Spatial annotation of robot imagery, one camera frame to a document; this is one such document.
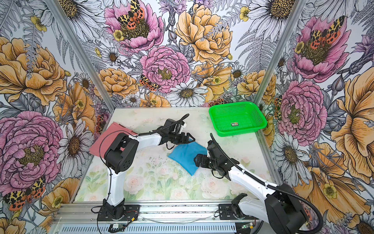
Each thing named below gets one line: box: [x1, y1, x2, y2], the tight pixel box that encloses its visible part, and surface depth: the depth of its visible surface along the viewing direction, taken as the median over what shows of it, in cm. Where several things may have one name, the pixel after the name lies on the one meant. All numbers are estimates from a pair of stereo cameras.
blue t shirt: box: [167, 141, 208, 176], surface depth 93 cm
